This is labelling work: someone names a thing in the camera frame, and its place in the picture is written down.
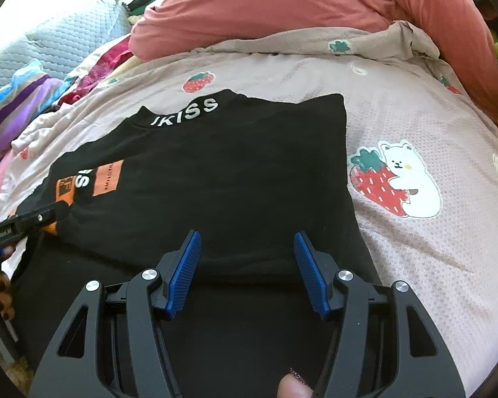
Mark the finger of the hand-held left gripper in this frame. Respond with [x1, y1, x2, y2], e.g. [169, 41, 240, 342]
[8, 201, 73, 233]

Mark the striped colourful pillow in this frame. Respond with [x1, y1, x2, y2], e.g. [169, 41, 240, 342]
[0, 60, 63, 166]

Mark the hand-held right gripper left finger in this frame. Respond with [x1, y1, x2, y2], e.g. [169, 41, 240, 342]
[28, 230, 203, 398]

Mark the cream cloth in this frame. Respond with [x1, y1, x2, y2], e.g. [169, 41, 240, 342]
[108, 52, 148, 79]

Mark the pile of folded clothes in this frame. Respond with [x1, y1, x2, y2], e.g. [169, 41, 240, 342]
[122, 0, 179, 23]

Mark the person's left hand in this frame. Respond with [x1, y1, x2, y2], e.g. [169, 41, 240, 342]
[0, 244, 18, 324]

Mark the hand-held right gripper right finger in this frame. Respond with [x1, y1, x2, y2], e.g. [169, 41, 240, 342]
[294, 231, 467, 398]

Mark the grey quilted pillow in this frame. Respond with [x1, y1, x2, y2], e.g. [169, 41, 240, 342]
[0, 0, 133, 100]

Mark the black printed t-shirt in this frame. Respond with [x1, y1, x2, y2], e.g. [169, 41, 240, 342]
[10, 89, 384, 398]

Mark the dark red velvet cloth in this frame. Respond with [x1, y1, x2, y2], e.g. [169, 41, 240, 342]
[54, 45, 135, 106]

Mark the strawberry bear print blanket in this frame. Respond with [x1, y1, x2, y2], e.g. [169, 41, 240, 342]
[0, 21, 498, 398]

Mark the salmon pink duvet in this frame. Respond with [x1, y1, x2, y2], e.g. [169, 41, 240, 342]
[128, 0, 498, 133]

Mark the person's right hand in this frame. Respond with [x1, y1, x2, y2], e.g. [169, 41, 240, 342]
[276, 367, 316, 398]

